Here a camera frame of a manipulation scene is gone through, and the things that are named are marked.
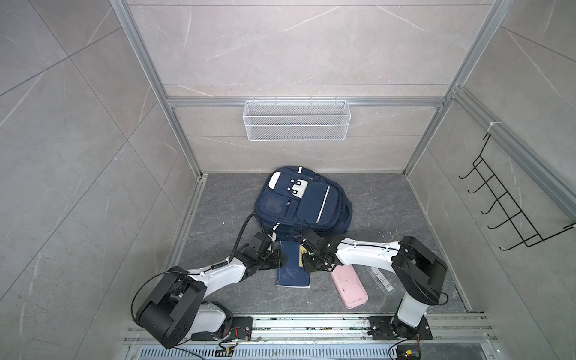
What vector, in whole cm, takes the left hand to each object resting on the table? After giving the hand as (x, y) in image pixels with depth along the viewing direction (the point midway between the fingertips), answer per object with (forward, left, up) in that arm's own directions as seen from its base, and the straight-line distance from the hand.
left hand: (286, 254), depth 87 cm
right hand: (-3, -8, -4) cm, 9 cm away
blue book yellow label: (-7, -3, -3) cm, 8 cm away
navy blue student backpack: (+27, -4, +1) cm, 28 cm away
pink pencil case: (-13, -23, -1) cm, 26 cm away
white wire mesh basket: (+53, -6, +27) cm, 60 cm away
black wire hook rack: (+6, -69, +29) cm, 75 cm away
